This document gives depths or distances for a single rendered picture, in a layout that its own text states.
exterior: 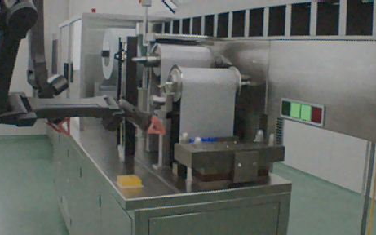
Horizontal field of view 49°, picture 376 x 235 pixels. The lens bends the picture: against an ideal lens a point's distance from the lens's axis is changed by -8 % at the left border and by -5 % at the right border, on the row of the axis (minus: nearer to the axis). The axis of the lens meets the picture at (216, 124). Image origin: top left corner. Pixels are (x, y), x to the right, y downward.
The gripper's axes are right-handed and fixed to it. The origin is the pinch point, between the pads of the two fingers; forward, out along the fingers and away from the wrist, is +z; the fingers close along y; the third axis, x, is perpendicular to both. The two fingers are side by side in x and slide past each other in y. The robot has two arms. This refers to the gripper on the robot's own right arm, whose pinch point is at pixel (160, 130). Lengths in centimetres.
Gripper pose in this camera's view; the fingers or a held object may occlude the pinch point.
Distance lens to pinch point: 169.2
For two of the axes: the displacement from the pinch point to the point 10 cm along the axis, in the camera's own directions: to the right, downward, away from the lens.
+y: 4.7, 1.4, -8.7
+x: 4.8, -8.7, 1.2
